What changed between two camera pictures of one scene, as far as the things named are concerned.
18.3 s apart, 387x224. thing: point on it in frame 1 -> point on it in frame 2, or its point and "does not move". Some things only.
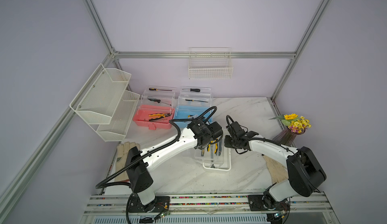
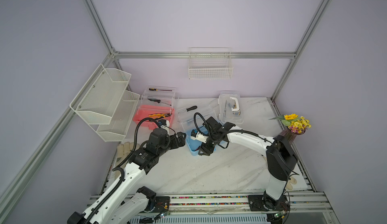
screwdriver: x=192 y=90 -> x=188 y=109
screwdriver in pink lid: x=156 y=89 does not move
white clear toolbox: x=216 y=157 -> x=230 y=107
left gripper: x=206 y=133 -> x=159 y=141
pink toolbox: x=156 y=108 does not move
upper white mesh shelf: x=97 y=100 does not move
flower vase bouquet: x=296 y=125 does not move
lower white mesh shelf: x=121 y=119 does not move
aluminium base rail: x=295 y=203 does not move
